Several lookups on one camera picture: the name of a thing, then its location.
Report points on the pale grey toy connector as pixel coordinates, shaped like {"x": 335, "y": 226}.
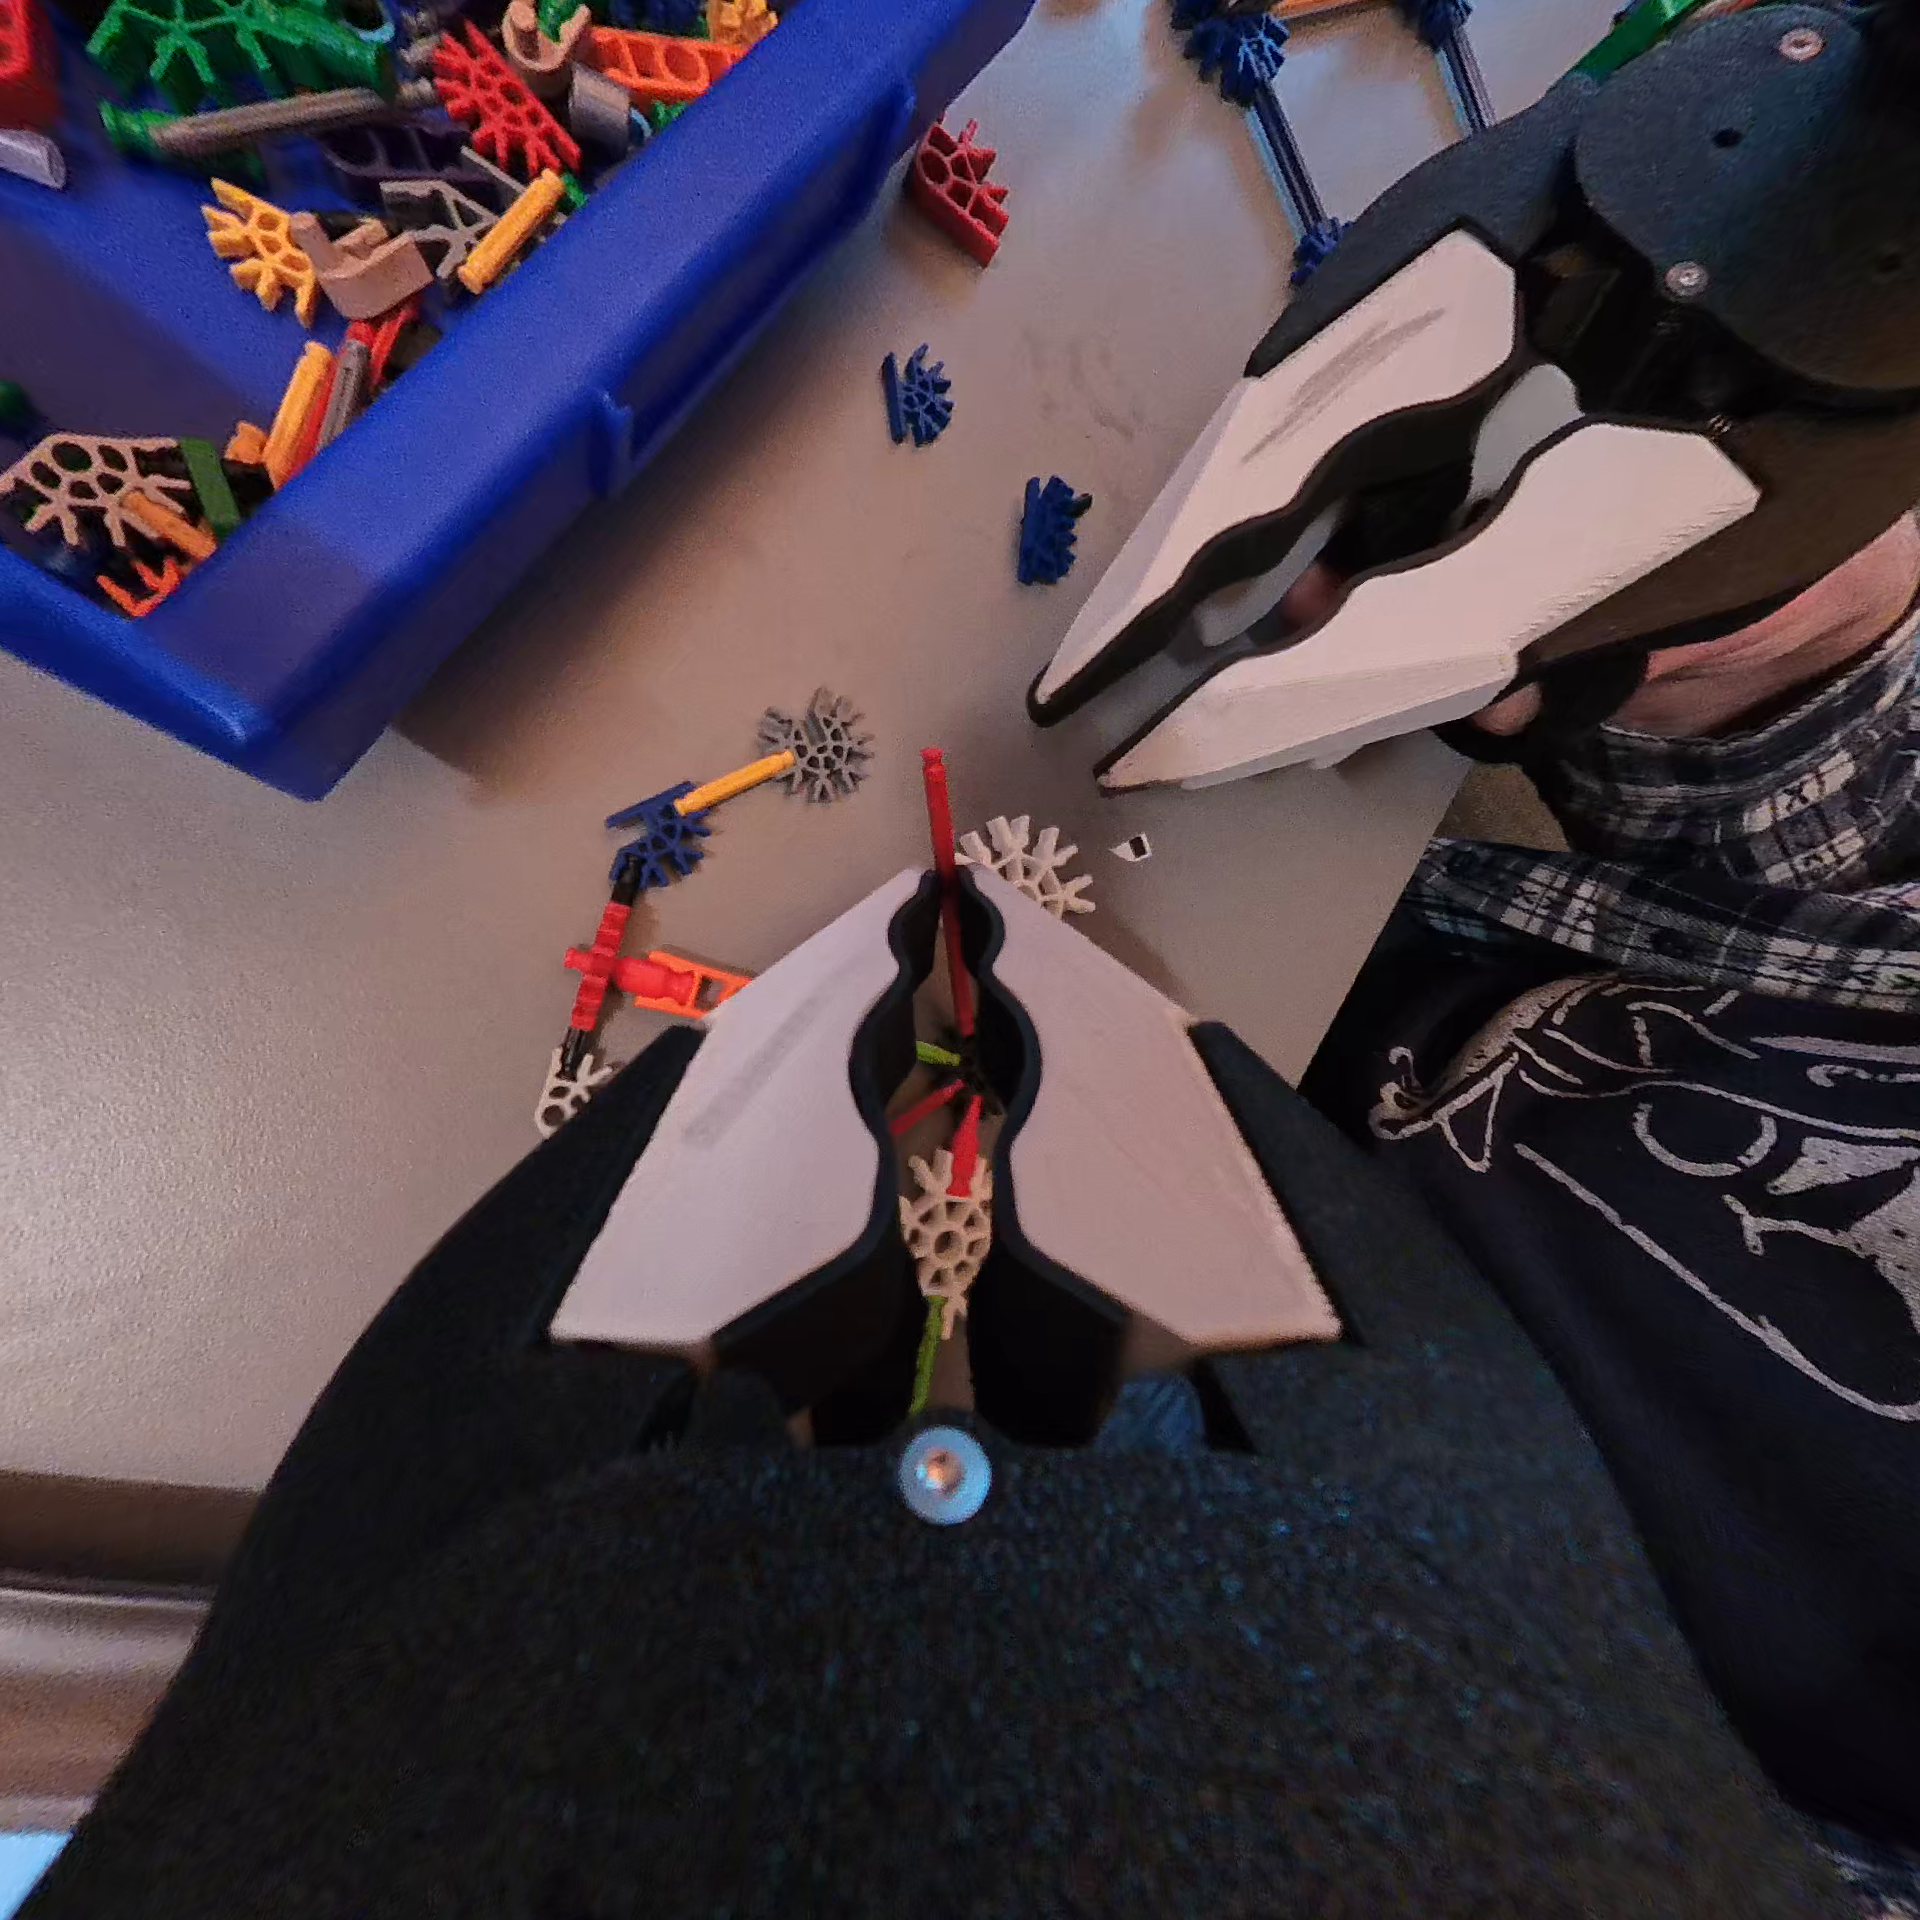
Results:
{"x": 567, "y": 1089}

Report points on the toy rod and connector assembly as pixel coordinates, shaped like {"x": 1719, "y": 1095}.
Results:
{"x": 945, "y": 1224}

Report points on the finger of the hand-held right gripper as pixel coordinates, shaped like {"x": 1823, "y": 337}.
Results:
{"x": 1350, "y": 360}
{"x": 1499, "y": 585}

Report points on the red toy rod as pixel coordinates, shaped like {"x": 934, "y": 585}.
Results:
{"x": 943, "y": 839}

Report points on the red toy connector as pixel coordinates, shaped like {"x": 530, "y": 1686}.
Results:
{"x": 960, "y": 188}

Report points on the person's right forearm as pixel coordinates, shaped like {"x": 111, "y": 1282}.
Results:
{"x": 1723, "y": 810}

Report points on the red connector with black rod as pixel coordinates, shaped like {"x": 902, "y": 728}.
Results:
{"x": 600, "y": 960}

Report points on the blue plastic bin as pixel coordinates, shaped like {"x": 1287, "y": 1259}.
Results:
{"x": 523, "y": 451}

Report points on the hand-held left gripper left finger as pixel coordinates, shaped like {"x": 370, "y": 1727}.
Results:
{"x": 735, "y": 1201}

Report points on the blue toy connector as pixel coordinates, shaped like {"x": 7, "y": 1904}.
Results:
{"x": 1049, "y": 530}
{"x": 661, "y": 839}
{"x": 917, "y": 395}

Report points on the wheeled toy model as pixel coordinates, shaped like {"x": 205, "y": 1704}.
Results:
{"x": 1243, "y": 44}

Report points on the yellow toy rod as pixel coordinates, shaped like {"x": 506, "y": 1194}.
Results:
{"x": 735, "y": 783}

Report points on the person's right hand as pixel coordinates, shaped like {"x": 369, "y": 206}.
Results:
{"x": 1786, "y": 660}

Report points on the pile of colourful toy pieces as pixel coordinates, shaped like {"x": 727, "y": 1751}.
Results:
{"x": 301, "y": 182}

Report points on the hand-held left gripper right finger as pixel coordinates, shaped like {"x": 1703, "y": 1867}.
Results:
{"x": 1170, "y": 1201}

